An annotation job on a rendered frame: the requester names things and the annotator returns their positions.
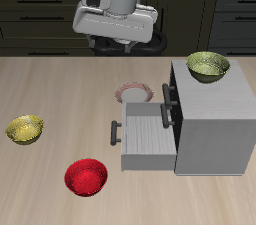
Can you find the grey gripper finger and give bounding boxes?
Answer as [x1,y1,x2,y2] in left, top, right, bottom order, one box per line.
[124,40,137,54]
[87,34,98,50]

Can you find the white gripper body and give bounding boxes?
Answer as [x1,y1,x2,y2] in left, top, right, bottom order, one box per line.
[72,1,159,45]

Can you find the green bowl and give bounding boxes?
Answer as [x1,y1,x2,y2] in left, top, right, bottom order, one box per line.
[185,51,231,85]

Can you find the white cabinet drawer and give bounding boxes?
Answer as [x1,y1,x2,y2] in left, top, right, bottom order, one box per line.
[110,101,178,172]

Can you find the grey kitchen drawer unit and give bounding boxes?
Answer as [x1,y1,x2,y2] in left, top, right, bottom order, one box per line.
[207,0,256,58]

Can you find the yellow bowl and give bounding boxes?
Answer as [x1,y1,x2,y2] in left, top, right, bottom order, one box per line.
[5,114,45,146]

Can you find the white cabinet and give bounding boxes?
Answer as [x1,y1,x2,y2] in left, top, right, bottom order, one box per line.
[160,58,256,177]

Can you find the red bowl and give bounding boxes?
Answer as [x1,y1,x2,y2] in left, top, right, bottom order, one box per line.
[63,158,109,198]

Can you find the pink rimmed white plate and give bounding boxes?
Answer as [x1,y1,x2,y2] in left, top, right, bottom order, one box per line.
[115,81,155,104]

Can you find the dark kitchen cupboards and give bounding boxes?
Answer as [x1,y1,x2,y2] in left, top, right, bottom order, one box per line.
[0,0,221,58]

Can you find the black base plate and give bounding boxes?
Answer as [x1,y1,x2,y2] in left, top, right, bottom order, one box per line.
[94,28,168,57]

